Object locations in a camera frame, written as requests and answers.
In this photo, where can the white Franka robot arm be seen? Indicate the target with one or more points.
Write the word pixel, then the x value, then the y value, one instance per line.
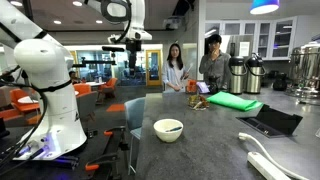
pixel 50 66

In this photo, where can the blue pen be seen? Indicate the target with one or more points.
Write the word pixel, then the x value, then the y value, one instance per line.
pixel 174 129

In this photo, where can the blue grey chair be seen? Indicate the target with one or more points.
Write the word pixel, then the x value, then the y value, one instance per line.
pixel 135 115

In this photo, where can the orange lounge chair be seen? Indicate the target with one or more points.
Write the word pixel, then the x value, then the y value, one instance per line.
pixel 108 86
pixel 23 101

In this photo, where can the white ceramic bowl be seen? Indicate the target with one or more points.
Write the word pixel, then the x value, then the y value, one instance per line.
pixel 168 133

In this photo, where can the man in grey shirt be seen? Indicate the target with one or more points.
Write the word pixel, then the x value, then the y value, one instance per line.
pixel 216 65

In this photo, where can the seated person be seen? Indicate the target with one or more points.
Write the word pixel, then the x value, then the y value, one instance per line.
pixel 72 77

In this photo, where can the ceiling projector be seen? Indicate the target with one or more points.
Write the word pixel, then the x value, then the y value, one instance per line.
pixel 172 22

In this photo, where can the black orange bar clamp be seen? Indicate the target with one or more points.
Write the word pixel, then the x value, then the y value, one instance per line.
pixel 111 143

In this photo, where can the black recessed outlet box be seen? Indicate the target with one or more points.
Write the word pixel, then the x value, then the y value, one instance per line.
pixel 276 120

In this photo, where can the white glass door cabinets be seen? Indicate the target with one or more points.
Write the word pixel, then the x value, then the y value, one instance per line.
pixel 253 36

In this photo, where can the steel coffee dispenser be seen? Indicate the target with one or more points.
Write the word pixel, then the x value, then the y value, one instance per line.
pixel 237 75
pixel 254 74

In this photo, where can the woman in light cardigan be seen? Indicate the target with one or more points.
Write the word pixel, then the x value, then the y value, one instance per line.
pixel 173 70

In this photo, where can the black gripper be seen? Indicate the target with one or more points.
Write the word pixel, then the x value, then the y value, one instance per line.
pixel 133 45

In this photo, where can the blue pendant lamp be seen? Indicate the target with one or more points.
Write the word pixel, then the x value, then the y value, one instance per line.
pixel 264 6

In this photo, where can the white power strip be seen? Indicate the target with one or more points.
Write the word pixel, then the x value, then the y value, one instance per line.
pixel 265 166
pixel 263 150

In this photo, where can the black kettle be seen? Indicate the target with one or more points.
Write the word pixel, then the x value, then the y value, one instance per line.
pixel 280 81

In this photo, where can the small snack basket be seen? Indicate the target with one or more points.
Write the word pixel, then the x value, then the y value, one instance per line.
pixel 198 101

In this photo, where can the orange box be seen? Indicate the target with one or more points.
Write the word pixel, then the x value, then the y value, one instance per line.
pixel 191 86

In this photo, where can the black camera rig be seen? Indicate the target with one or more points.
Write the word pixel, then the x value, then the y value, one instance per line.
pixel 113 49

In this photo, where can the grey orange armchair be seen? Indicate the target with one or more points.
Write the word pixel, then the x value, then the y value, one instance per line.
pixel 86 100

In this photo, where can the large steel urn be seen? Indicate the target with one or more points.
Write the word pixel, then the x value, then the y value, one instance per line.
pixel 305 70

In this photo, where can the yellow framed door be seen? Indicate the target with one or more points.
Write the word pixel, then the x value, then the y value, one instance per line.
pixel 153 67

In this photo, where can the orange footstool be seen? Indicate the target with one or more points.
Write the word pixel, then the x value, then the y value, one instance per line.
pixel 115 107

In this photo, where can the green folded cloth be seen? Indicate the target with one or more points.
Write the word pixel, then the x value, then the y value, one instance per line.
pixel 233 101

